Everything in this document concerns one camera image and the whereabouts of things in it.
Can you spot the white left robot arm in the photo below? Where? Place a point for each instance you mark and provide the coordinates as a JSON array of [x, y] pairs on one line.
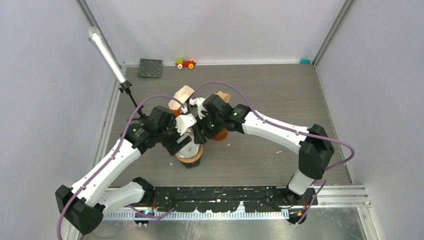
[[87, 201]]

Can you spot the silver microphone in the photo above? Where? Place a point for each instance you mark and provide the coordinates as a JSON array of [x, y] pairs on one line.
[[97, 39]]

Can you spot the red toy brick car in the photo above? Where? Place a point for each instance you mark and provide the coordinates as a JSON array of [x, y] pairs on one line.
[[181, 63]]

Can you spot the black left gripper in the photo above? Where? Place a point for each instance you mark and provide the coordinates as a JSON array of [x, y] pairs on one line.
[[173, 146]]

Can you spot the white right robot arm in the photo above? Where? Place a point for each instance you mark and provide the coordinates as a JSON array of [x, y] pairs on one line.
[[311, 144]]

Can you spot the white paper coffee filter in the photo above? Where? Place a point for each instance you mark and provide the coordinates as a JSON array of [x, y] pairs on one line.
[[190, 150]]

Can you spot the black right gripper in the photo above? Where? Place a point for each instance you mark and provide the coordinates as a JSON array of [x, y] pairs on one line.
[[199, 136]]

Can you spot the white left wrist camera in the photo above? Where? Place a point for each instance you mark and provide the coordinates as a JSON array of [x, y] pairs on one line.
[[184, 121]]

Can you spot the coffee paper filter box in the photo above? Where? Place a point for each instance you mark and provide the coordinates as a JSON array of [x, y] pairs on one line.
[[183, 94]]

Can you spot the amber glass carafe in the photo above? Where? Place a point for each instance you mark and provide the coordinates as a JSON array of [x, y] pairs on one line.
[[222, 135]]

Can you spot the teal block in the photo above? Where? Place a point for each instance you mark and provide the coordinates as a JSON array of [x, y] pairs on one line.
[[305, 61]]

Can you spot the dark grey studded plate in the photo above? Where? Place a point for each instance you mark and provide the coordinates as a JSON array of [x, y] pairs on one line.
[[150, 68]]

